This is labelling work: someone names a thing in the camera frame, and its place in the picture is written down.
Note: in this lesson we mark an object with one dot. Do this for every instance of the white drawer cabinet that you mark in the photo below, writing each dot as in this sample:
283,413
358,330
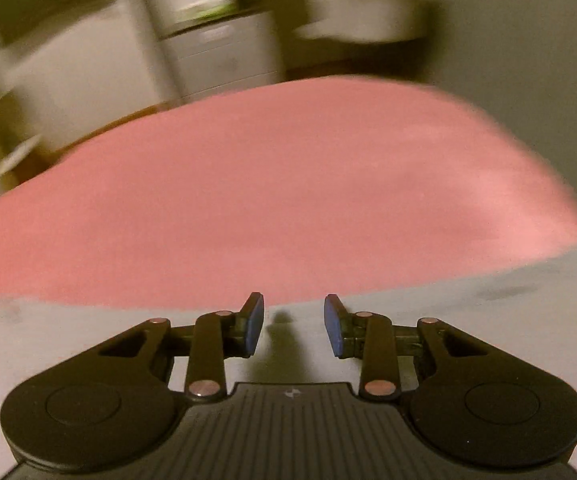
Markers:
218,60

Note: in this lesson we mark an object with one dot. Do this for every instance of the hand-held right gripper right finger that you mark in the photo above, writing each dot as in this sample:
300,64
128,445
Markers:
332,327

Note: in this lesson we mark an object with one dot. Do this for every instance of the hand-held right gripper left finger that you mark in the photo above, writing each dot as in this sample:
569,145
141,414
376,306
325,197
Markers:
254,327

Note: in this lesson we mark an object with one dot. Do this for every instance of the grey pants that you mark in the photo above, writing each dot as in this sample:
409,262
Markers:
518,320

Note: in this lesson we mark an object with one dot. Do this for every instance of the pink ribbed blanket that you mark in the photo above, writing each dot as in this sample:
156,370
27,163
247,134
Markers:
268,185

